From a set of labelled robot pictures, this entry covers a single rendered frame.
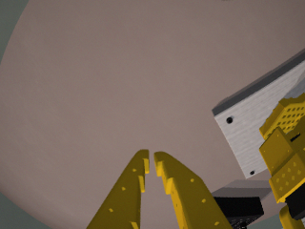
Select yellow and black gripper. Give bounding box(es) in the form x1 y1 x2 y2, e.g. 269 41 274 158
86 150 233 229

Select black lighting desk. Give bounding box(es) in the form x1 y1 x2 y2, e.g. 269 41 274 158
213 197 264 229

